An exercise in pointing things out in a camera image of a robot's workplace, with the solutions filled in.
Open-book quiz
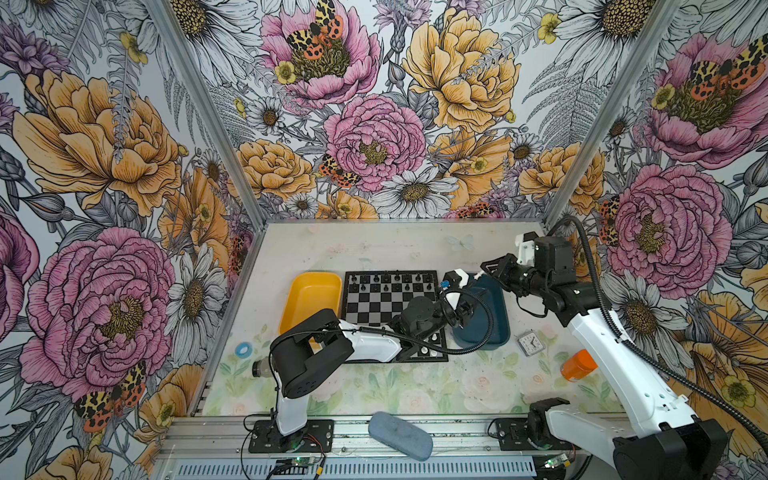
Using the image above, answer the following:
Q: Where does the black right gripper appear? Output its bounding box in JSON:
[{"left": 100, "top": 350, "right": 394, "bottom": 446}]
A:
[{"left": 479, "top": 253, "right": 550, "bottom": 299}]

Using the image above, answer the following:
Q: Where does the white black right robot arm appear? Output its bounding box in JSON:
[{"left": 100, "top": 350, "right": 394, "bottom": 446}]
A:
[{"left": 481, "top": 233, "right": 728, "bottom": 479}]

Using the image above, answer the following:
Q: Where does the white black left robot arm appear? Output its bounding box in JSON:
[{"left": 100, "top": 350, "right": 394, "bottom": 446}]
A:
[{"left": 265, "top": 269, "right": 494, "bottom": 437}]

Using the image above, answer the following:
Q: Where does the black white chessboard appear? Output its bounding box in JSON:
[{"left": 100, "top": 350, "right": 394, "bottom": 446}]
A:
[{"left": 341, "top": 270, "right": 448, "bottom": 363}]

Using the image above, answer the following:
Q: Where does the teal plastic tray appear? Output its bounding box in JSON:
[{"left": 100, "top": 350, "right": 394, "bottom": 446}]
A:
[{"left": 449, "top": 272, "right": 512, "bottom": 352}]

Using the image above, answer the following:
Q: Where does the small white square clock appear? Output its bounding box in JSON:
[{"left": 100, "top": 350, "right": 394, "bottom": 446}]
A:
[{"left": 517, "top": 330, "right": 546, "bottom": 357}]

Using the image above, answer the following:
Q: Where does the orange plastic bottle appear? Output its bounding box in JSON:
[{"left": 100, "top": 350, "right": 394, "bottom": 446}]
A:
[{"left": 560, "top": 349, "right": 598, "bottom": 382}]

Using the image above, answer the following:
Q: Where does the yellow plastic tray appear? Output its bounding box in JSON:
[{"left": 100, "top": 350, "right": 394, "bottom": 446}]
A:
[{"left": 279, "top": 271, "right": 343, "bottom": 335}]

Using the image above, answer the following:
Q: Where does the grey blue oval pouch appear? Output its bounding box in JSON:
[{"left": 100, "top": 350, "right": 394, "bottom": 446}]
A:
[{"left": 368, "top": 411, "right": 433, "bottom": 461}]

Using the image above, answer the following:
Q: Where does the grey metal small box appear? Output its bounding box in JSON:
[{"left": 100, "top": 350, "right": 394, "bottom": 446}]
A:
[{"left": 251, "top": 358, "right": 272, "bottom": 378}]

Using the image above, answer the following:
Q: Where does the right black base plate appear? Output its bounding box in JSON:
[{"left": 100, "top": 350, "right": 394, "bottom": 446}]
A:
[{"left": 490, "top": 417, "right": 538, "bottom": 452}]

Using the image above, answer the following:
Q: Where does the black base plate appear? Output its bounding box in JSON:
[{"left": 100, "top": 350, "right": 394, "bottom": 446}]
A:
[
  {"left": 490, "top": 417, "right": 538, "bottom": 452},
  {"left": 248, "top": 419, "right": 335, "bottom": 454}
]

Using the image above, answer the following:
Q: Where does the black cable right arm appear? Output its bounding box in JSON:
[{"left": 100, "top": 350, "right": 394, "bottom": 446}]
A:
[{"left": 547, "top": 214, "right": 768, "bottom": 457}]

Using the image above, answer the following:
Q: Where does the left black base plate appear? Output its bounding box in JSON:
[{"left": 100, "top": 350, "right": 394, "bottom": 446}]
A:
[{"left": 248, "top": 419, "right": 335, "bottom": 454}]

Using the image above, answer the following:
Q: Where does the aluminium front rail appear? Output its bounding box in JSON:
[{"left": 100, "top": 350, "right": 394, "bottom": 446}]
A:
[{"left": 161, "top": 412, "right": 673, "bottom": 460}]

